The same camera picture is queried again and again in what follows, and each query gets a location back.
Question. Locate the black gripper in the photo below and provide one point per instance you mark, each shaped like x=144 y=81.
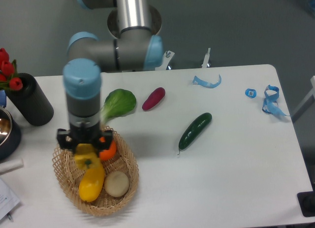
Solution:
x=85 y=136

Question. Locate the yellow bell pepper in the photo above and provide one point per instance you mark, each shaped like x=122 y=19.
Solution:
x=85 y=157

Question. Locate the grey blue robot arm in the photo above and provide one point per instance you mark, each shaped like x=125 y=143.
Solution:
x=135 y=48

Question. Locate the orange fruit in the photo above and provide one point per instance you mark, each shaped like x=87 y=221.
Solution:
x=110 y=151

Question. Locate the green bok choy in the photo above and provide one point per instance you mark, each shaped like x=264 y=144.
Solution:
x=118 y=103

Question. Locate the yellow mango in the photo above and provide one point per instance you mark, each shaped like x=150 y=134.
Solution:
x=91 y=184

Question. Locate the purple sweet potato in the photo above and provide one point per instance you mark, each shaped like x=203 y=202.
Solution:
x=154 y=99

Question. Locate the black cylindrical vase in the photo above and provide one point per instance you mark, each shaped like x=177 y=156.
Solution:
x=31 y=101

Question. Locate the dark metal pot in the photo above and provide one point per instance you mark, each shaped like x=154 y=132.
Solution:
x=10 y=134

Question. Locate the white paper roll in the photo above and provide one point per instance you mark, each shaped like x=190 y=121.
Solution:
x=11 y=165

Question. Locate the dark green cucumber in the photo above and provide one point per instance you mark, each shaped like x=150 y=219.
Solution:
x=194 y=130

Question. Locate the red artificial tulips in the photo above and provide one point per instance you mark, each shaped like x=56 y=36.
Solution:
x=9 y=77

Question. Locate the white paper sheet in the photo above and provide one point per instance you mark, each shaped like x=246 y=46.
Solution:
x=8 y=199

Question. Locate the blue curved ribbon strip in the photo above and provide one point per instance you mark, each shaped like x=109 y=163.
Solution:
x=203 y=83

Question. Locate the blue tape roll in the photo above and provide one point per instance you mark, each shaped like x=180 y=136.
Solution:
x=251 y=93

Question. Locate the blue knotted ribbon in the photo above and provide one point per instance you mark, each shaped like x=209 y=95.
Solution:
x=270 y=102

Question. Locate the black device at edge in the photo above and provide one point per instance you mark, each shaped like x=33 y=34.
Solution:
x=307 y=203

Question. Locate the white metal base bracket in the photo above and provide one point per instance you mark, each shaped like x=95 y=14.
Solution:
x=169 y=55

